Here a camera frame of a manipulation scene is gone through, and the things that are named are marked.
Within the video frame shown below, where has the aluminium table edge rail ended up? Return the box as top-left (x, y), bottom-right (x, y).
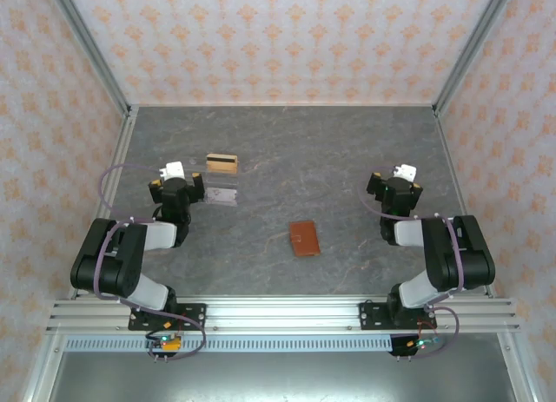
top-left (69, 106), bottom-right (140, 299)
top-left (434, 106), bottom-right (496, 299)

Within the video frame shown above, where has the circuit board with yellow connector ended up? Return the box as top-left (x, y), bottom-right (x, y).
top-left (145, 334), bottom-right (183, 353)

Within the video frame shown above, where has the circuit board with green light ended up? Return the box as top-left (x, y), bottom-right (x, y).
top-left (406, 336), bottom-right (442, 351)

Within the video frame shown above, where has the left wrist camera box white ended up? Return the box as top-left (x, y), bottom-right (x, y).
top-left (157, 160), bottom-right (187, 181)

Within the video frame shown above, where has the clear acrylic card stand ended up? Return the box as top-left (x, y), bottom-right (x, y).
top-left (184, 155), bottom-right (242, 209)

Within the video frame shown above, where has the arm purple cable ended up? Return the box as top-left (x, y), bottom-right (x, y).
top-left (93, 163), bottom-right (208, 364)
top-left (360, 167), bottom-right (460, 360)

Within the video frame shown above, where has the aluminium frame post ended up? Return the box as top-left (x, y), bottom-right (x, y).
top-left (433, 0), bottom-right (518, 116)
top-left (46, 0), bottom-right (133, 116)

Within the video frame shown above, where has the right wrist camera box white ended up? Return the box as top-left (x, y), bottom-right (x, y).
top-left (392, 162), bottom-right (418, 181)

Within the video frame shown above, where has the grey slotted cable duct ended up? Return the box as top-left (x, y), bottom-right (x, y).
top-left (63, 335), bottom-right (394, 353)

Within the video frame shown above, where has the aluminium frame leg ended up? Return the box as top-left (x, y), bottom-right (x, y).
top-left (497, 332), bottom-right (544, 402)
top-left (21, 332), bottom-right (66, 402)

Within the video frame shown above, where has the grey metal sheet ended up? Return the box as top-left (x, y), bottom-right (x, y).
top-left (47, 352), bottom-right (520, 402)

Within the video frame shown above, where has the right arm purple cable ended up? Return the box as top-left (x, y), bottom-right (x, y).
top-left (360, 167), bottom-right (460, 360)

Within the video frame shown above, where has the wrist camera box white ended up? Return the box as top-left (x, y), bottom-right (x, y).
top-left (392, 162), bottom-right (418, 181)
top-left (157, 160), bottom-right (187, 181)

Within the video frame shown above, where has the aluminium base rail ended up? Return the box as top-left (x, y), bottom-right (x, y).
top-left (45, 295), bottom-right (521, 333)

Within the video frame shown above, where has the brown leather card holder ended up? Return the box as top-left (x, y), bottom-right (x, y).
top-left (289, 220), bottom-right (321, 258)

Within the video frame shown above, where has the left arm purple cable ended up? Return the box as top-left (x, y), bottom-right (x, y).
top-left (93, 163), bottom-right (208, 364)

